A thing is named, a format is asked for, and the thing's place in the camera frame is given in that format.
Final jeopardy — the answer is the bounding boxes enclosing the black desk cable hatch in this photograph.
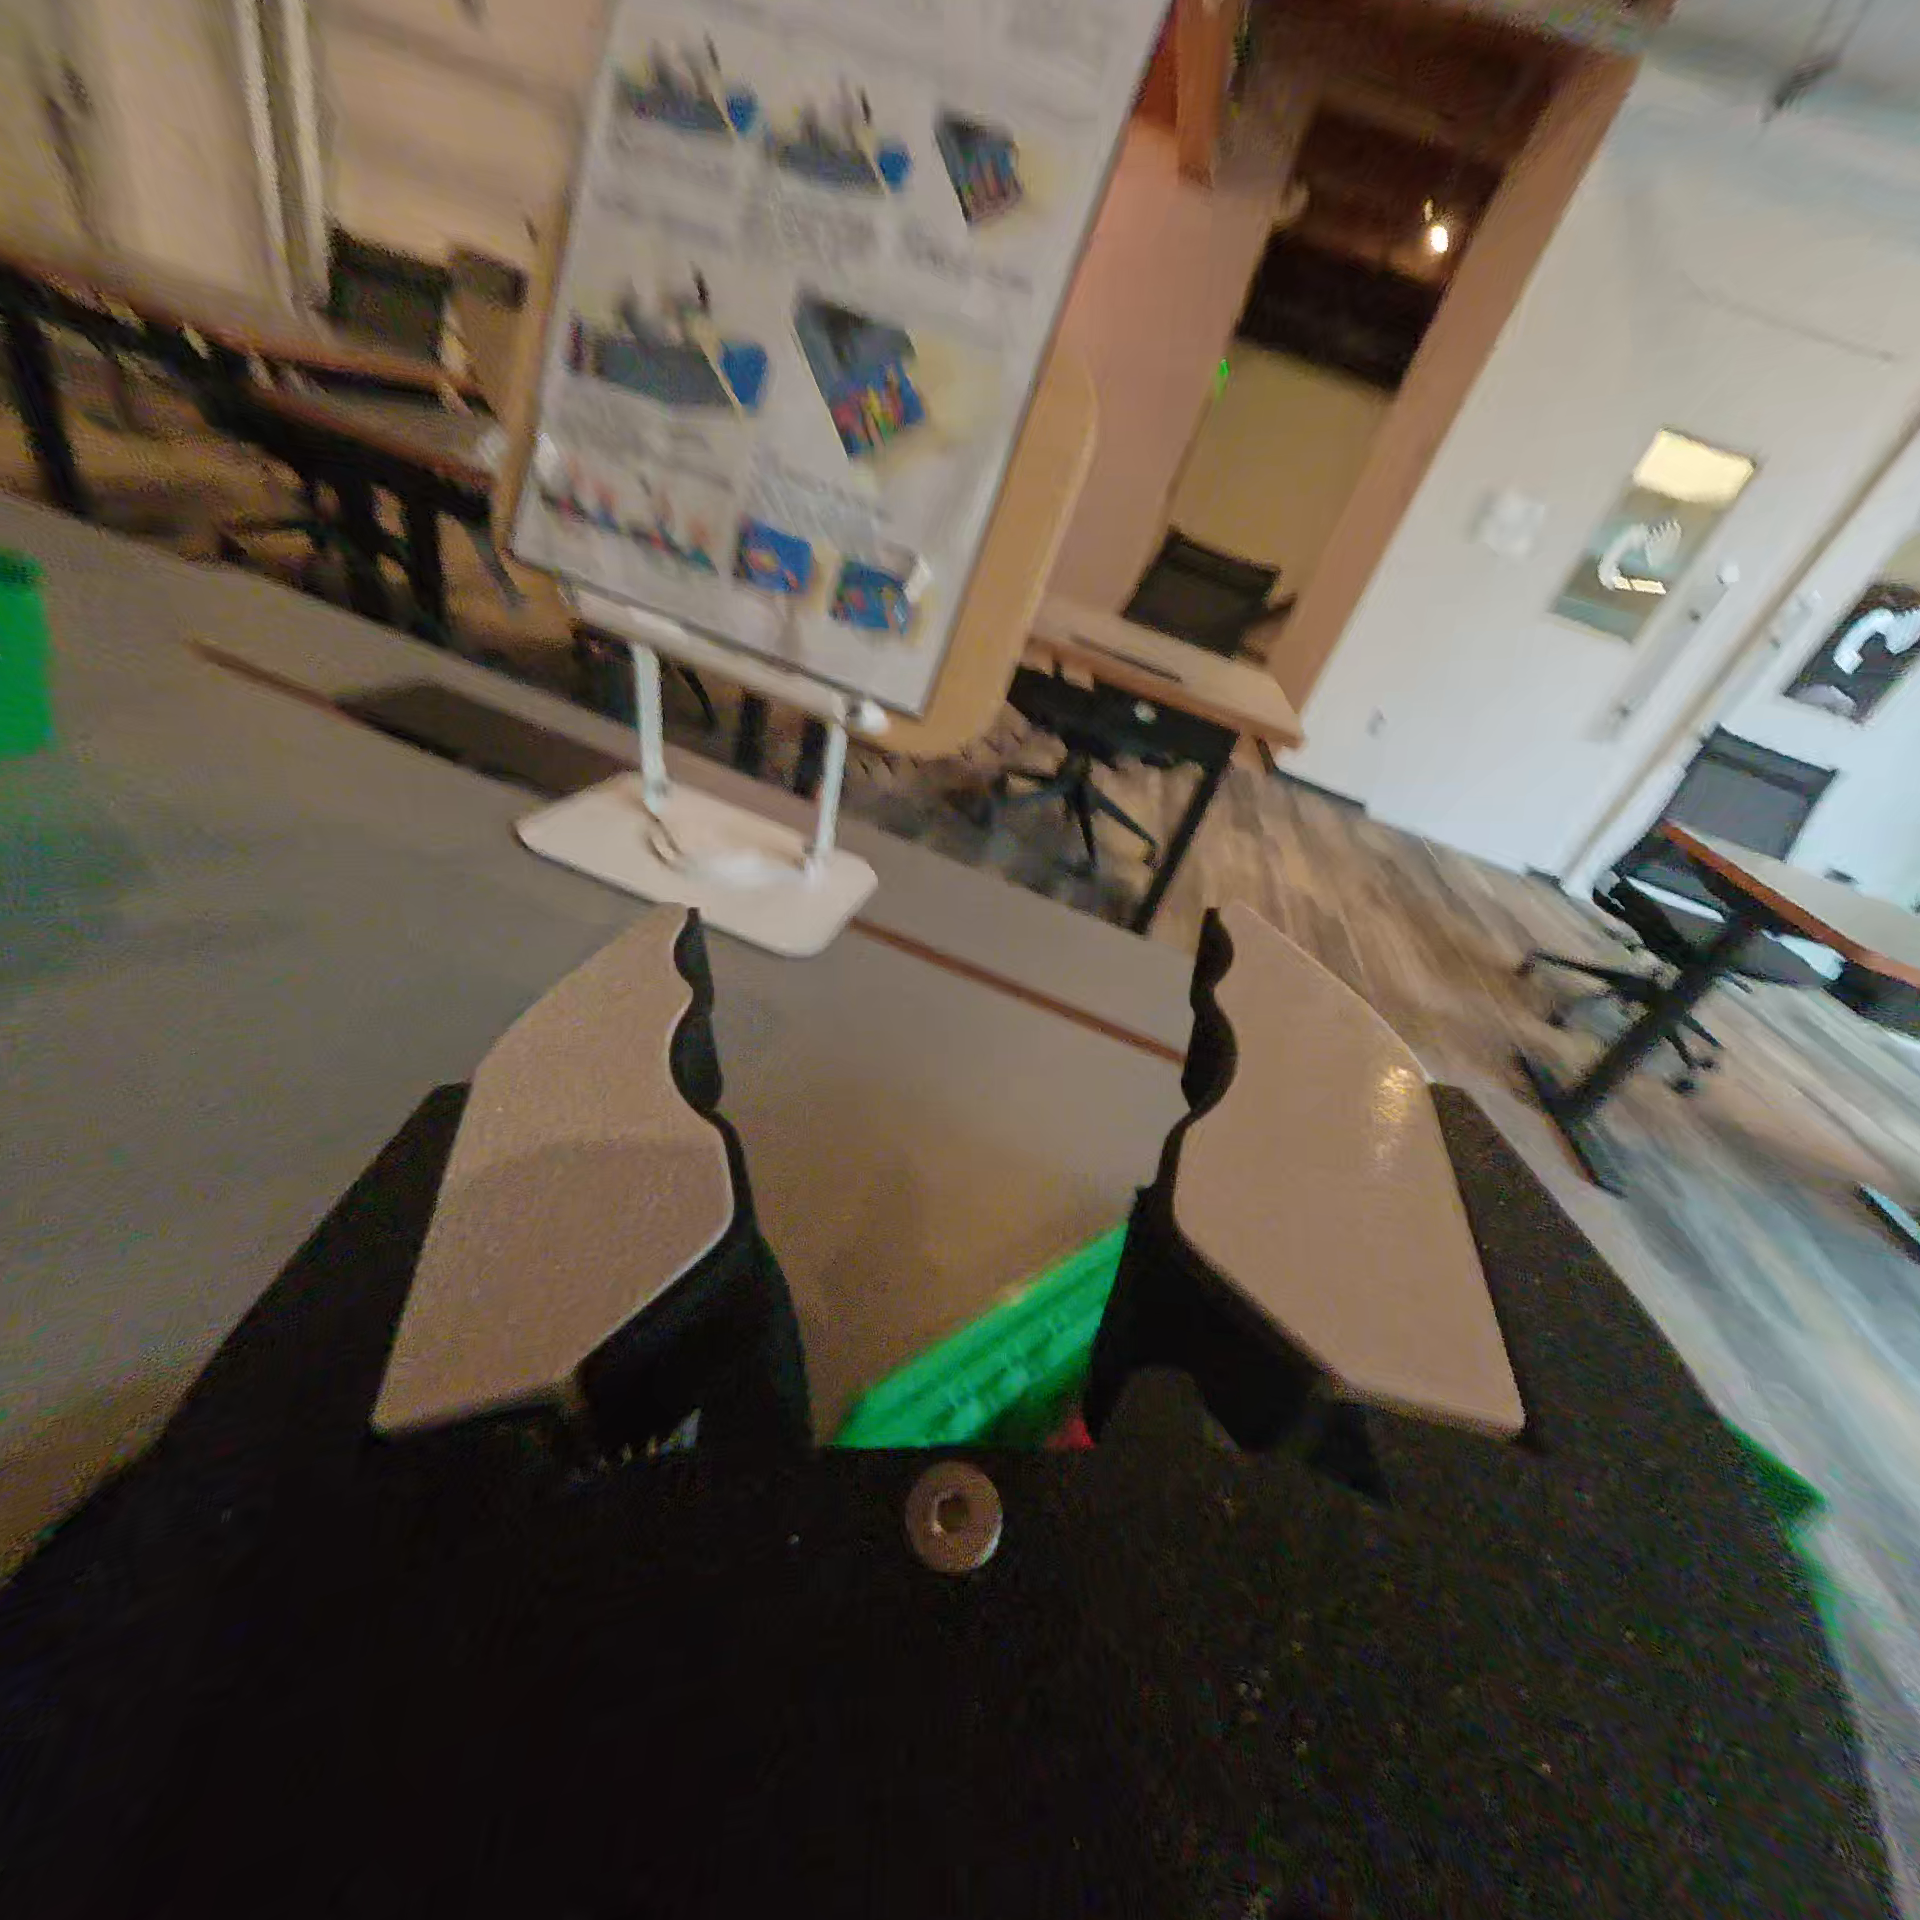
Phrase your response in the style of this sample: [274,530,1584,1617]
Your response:
[337,683,633,795]

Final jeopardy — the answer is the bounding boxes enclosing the black office chair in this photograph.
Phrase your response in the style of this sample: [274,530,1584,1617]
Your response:
[1521,728,1839,1099]
[997,532,1298,879]

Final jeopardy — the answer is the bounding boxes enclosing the instruction poster board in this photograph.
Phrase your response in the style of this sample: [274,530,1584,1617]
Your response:
[510,344,1100,759]

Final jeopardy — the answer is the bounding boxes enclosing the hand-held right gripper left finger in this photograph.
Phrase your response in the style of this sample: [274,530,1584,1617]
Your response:
[369,905,750,1444]

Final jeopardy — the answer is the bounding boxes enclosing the wooden desk black legs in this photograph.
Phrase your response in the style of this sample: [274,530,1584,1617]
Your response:
[1516,818,1920,1196]
[0,256,503,646]
[1006,592,1306,933]

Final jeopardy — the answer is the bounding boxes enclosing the laminated instruction sheet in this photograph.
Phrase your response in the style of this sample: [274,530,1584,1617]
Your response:
[510,0,1172,717]

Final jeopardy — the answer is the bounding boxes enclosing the green plastic bin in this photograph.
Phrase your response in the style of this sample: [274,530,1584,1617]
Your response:
[832,1222,1847,1653]
[0,553,56,759]

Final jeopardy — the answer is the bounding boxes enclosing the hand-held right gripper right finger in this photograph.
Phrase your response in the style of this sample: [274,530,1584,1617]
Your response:
[1154,900,1527,1444]

